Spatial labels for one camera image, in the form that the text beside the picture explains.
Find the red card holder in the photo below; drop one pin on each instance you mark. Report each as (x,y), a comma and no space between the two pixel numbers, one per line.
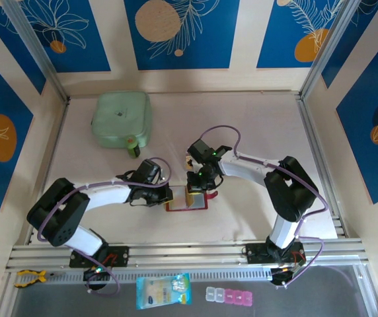
(199,203)

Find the beige card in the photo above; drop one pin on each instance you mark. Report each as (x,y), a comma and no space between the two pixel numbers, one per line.
(187,164)

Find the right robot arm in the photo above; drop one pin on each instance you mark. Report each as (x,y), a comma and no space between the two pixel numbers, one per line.
(242,166)

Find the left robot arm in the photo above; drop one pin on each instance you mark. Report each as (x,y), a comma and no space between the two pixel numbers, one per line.
(109,196)

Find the green bottle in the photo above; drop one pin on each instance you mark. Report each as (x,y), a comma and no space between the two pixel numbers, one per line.
(133,150)

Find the mint green zip pouch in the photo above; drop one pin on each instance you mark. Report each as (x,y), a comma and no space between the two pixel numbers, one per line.
(119,115)

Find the wet wipes pack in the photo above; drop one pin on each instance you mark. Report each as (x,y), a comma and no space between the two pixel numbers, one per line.
(162,292)

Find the pink and white pill organizer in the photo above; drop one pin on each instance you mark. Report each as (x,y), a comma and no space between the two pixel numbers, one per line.
(228,295)

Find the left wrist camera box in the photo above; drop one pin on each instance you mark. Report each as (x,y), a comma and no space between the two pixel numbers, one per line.
(147,171)

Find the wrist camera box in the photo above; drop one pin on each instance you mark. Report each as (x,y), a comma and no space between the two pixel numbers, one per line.
(200,150)
(147,171)

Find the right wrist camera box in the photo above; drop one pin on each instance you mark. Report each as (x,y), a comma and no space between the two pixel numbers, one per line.
(200,150)

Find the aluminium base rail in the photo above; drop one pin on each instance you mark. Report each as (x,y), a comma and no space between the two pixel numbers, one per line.
(192,251)

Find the aluminium side rail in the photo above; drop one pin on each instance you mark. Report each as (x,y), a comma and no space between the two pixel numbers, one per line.
(309,132)
(56,142)

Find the aluminium frame post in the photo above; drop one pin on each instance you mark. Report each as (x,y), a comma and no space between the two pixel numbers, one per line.
(33,49)
(327,46)

